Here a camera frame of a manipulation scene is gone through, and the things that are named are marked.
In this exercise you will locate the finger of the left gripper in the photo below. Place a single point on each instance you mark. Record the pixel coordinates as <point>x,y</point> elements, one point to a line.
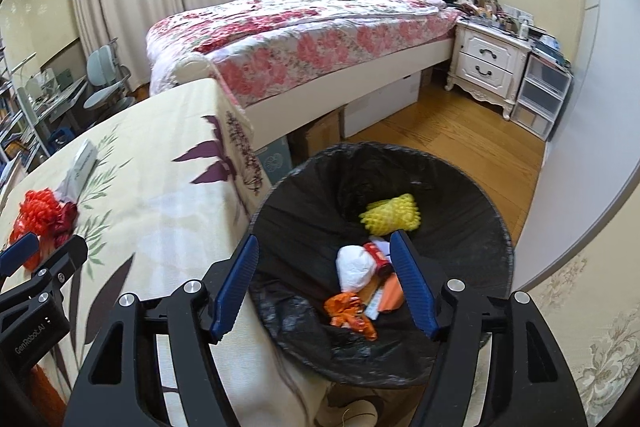
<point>18,253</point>
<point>51,274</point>

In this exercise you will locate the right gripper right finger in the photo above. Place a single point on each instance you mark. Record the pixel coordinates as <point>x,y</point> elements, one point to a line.
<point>529,382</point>

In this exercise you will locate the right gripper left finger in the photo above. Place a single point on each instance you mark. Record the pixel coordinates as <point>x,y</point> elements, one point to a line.
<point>151,363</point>

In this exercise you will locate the red plastic bag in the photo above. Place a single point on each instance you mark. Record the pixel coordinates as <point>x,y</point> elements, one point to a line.
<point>46,247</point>

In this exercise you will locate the dark red wrapper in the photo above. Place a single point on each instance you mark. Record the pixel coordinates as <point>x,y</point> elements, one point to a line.
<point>63,228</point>

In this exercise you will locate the orange foil wrapper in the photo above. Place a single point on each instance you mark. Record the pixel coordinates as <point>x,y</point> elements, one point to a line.
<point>346,311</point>

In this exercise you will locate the white plastic bag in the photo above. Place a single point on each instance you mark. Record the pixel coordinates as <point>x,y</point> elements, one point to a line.
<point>355,268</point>

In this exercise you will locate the black lined trash bin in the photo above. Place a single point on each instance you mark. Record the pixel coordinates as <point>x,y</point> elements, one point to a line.
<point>325,289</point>

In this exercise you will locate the cluttered study desk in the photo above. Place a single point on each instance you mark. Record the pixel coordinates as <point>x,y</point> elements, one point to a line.
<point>29,107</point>

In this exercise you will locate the leaf patterned bed cover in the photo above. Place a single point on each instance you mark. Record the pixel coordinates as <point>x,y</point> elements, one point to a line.
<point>172,192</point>

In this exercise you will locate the pale green desk chair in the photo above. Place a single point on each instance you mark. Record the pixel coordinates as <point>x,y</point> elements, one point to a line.
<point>109,80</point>

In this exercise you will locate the white wardrobe door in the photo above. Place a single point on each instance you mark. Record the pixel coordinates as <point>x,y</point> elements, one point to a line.
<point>593,156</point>

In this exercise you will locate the yellow foam fruit net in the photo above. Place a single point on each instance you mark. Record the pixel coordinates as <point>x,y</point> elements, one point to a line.
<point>389,215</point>

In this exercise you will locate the brown cardboard box under bed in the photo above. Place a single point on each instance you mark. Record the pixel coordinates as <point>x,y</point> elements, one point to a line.
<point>316,136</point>

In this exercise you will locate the clear plastic drawer unit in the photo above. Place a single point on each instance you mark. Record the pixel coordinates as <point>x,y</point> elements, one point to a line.
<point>543,90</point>

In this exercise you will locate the pink floral quilt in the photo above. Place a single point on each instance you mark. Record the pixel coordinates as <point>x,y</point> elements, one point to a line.
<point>259,49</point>

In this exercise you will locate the white cardboard box under bed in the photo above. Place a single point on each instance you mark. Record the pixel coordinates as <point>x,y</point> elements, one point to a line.
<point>380,104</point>

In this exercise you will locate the white two-drawer nightstand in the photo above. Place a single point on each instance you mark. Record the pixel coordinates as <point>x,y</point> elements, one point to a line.
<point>487,64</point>

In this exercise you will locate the white tufted bed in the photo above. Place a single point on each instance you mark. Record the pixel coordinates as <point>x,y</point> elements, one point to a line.
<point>290,110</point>

